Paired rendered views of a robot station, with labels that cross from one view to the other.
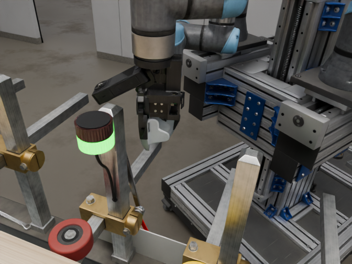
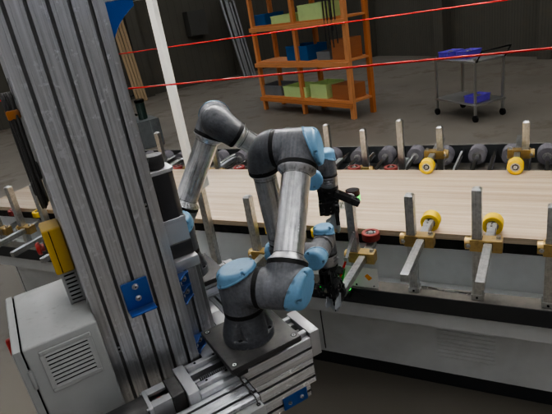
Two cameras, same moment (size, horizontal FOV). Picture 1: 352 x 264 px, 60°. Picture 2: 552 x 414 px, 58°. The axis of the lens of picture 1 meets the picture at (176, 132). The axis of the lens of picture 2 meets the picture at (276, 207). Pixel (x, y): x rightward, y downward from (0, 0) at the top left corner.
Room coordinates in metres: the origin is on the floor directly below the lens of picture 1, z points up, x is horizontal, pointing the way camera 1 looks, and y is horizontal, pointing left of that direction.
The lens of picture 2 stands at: (2.42, 0.17, 1.92)
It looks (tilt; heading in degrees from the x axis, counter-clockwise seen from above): 22 degrees down; 191
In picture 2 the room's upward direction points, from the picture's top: 10 degrees counter-clockwise
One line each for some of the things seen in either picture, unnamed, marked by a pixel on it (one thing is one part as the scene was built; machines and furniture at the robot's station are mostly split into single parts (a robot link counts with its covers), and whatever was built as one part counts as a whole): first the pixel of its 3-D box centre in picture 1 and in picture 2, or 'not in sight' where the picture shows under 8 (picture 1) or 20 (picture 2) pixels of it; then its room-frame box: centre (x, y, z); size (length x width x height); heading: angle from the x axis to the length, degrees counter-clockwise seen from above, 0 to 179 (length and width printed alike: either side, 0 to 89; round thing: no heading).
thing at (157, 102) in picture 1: (157, 86); (328, 200); (0.52, 0.04, 1.15); 0.09 x 0.08 x 0.12; 91
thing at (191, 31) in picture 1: (183, 35); (312, 254); (0.93, -0.01, 1.12); 0.11 x 0.11 x 0.08; 78
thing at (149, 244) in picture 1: (138, 240); (349, 276); (0.47, 0.08, 0.75); 0.26 x 0.01 x 0.10; 71
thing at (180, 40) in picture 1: (170, 44); (324, 240); (0.84, 0.03, 1.12); 0.09 x 0.08 x 0.11; 168
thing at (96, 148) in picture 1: (96, 138); not in sight; (0.41, 0.13, 1.10); 0.06 x 0.06 x 0.02
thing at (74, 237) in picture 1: (74, 251); (371, 242); (0.36, 0.19, 0.85); 0.08 x 0.08 x 0.11
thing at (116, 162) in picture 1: (118, 202); (354, 245); (0.45, 0.12, 0.90); 0.04 x 0.04 x 0.48; 71
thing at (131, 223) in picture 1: (110, 216); (361, 255); (0.46, 0.14, 0.84); 0.14 x 0.06 x 0.05; 71
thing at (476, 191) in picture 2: not in sight; (477, 244); (0.62, 0.59, 0.94); 0.04 x 0.04 x 0.48; 71
